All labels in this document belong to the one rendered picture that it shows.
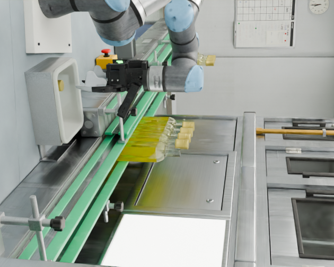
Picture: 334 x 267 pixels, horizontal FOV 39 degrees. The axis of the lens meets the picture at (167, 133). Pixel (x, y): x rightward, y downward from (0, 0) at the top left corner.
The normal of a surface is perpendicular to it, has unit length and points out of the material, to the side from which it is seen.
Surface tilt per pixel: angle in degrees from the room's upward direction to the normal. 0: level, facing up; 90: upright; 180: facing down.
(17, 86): 0
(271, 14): 90
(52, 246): 90
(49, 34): 0
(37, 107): 90
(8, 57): 0
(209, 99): 90
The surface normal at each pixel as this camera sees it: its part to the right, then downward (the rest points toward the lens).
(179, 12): -0.14, -0.43
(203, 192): -0.05, -0.92
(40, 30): 0.98, 0.03
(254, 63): -0.17, 0.39
